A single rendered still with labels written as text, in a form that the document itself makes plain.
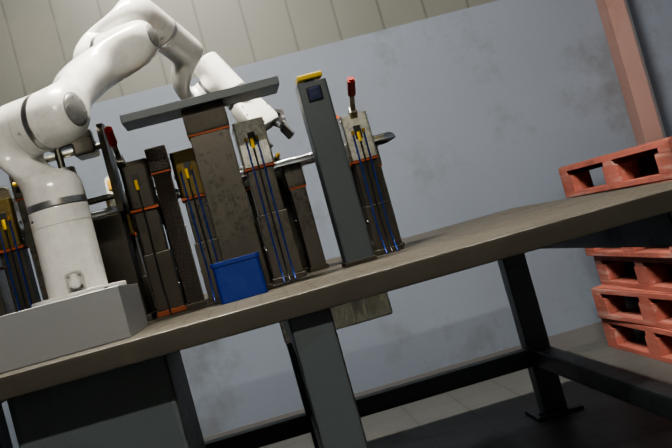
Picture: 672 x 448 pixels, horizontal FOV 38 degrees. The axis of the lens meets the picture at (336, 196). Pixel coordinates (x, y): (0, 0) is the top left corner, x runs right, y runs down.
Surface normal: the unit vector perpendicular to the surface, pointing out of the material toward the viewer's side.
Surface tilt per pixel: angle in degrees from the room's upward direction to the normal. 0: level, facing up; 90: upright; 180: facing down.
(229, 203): 90
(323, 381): 90
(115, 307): 90
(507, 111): 90
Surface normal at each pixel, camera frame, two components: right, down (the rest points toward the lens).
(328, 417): 0.08, -0.06
